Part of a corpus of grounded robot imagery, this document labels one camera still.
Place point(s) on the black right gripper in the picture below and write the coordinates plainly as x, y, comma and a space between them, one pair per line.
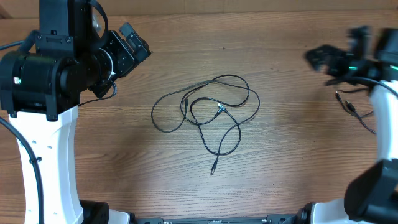
333, 56

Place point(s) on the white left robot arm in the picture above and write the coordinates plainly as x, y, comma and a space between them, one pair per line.
42, 78

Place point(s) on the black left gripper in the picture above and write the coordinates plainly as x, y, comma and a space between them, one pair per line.
126, 61

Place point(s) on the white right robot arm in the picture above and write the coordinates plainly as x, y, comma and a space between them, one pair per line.
372, 196

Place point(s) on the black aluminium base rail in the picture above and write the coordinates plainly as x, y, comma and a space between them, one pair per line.
269, 219

